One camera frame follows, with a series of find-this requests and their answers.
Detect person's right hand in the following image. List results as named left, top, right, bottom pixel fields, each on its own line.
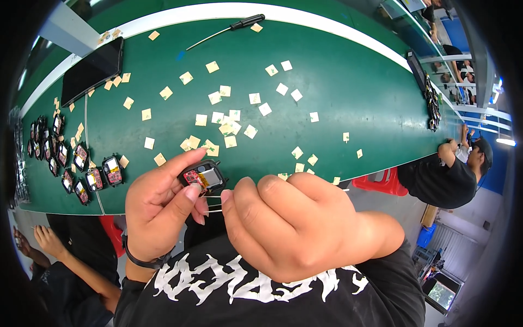
left=220, top=172, right=376, bottom=284

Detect person's left hand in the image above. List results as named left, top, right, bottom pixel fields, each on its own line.
left=124, top=148, right=209, bottom=262

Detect silver tweezers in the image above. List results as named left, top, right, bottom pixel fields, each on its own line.
left=202, top=188, right=351, bottom=214

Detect black watch case red board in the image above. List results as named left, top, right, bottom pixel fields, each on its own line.
left=178, top=160, right=228, bottom=197

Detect red plastic stool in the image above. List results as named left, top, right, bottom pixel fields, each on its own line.
left=352, top=167, right=409, bottom=197
left=98, top=215, right=127, bottom=258

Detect black wrist band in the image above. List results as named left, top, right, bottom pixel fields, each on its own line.
left=121, top=235, right=177, bottom=270

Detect person's body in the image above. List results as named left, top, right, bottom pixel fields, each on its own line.
left=114, top=213, right=426, bottom=327

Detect group of black watch cases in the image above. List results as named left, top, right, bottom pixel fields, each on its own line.
left=26, top=114, right=124, bottom=206

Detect scattered beige paper squares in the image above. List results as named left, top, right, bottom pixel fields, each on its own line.
left=53, top=23, right=364, bottom=186

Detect blue plastic crate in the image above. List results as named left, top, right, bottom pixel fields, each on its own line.
left=416, top=223, right=437, bottom=249

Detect cardboard box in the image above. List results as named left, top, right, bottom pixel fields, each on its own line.
left=420, top=204, right=439, bottom=228

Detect stack of dark plastic bags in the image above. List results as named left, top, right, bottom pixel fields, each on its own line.
left=7, top=105, right=32, bottom=206

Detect monitor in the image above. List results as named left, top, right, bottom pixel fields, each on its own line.
left=422, top=272, right=465, bottom=316

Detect pile of black watch parts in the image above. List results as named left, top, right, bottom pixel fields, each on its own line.
left=423, top=75, right=442, bottom=132

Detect black tray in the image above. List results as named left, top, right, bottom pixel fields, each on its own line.
left=406, top=49, right=428, bottom=94

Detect black handled screwdriver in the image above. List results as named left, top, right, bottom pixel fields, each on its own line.
left=186, top=14, right=266, bottom=52

